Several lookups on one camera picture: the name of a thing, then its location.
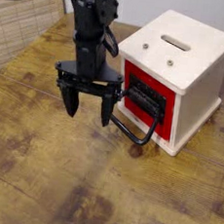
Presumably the black metal drawer handle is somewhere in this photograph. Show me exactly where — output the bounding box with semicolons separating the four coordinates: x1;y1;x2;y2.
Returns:
107;84;164;148

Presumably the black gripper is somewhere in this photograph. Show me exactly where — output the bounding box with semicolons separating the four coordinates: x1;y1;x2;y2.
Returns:
49;36;129;130

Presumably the red wooden drawer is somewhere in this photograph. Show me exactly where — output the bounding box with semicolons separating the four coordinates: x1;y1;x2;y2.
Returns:
124;60;175;140

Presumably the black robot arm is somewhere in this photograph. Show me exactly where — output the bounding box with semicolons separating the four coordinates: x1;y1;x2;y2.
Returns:
56;0;124;126

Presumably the white wooden box cabinet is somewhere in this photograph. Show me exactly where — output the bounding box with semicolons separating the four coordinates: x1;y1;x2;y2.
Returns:
119;11;224;156

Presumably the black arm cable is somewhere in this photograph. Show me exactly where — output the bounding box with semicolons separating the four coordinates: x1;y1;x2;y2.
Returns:
99;24;123;58

